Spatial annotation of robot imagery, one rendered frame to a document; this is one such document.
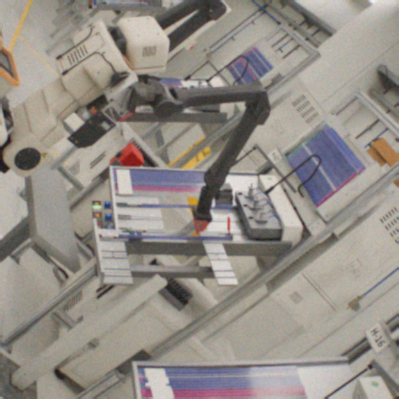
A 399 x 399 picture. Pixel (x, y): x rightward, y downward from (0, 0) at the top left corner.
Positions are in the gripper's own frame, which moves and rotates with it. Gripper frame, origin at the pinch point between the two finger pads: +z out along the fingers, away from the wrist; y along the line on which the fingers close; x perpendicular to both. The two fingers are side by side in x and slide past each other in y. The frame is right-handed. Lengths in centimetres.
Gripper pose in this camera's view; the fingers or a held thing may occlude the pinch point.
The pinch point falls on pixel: (198, 231)
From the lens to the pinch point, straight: 295.9
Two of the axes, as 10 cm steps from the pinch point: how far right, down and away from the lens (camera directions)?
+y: -1.5, -4.3, 8.9
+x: -9.7, -1.2, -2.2
